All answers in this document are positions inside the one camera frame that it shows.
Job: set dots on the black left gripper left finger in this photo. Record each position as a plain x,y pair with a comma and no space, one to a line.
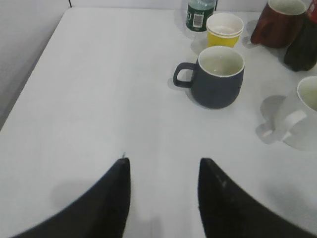
101,212

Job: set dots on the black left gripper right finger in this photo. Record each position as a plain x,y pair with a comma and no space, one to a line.
227,211

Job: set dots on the gray ceramic mug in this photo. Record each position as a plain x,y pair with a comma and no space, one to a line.
215,79

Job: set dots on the yellow paper cup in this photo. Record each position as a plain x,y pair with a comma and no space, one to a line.
224,29

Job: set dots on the white ceramic mug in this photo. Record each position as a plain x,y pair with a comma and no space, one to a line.
295,122

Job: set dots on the cola bottle yellow cap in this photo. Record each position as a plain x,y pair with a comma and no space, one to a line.
301,55

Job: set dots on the dark red ceramic mug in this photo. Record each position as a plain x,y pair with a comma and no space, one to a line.
279,23

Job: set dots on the clear water bottle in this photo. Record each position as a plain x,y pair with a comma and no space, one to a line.
198,11

